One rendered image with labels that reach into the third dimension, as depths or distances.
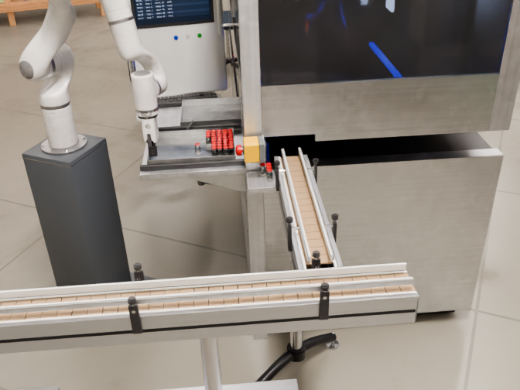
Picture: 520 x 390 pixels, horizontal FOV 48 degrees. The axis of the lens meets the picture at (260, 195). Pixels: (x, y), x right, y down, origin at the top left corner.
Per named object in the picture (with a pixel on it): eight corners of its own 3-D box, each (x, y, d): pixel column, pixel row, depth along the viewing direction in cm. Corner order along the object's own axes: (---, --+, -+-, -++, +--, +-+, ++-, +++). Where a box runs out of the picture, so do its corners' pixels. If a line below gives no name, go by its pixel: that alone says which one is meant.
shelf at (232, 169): (254, 102, 283) (254, 98, 282) (266, 172, 223) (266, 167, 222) (154, 107, 280) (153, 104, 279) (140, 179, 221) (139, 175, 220)
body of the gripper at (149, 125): (156, 117, 214) (159, 144, 220) (158, 106, 223) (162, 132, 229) (135, 118, 214) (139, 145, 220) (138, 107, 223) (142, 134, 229)
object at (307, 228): (270, 177, 223) (269, 140, 215) (310, 175, 224) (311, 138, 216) (292, 296, 164) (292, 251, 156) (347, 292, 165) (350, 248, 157)
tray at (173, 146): (234, 135, 248) (233, 127, 246) (236, 163, 226) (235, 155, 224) (152, 139, 246) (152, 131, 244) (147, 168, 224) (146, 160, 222)
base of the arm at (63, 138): (31, 151, 244) (20, 110, 234) (60, 132, 259) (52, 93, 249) (68, 158, 238) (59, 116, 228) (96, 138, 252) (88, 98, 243)
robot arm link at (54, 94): (33, 107, 236) (19, 49, 224) (65, 91, 251) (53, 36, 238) (56, 111, 232) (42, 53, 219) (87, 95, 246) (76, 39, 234)
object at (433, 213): (364, 135, 448) (373, 18, 402) (467, 323, 271) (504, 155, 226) (234, 141, 442) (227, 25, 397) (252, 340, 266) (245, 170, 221)
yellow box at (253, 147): (263, 153, 215) (262, 135, 211) (265, 162, 209) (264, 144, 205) (242, 154, 215) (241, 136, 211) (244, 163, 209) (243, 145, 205)
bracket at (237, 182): (245, 187, 239) (244, 159, 233) (245, 191, 237) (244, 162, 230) (162, 193, 238) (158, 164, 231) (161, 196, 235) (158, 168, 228)
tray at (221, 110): (254, 102, 278) (254, 95, 276) (258, 124, 256) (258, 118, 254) (183, 106, 276) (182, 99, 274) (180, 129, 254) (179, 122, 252)
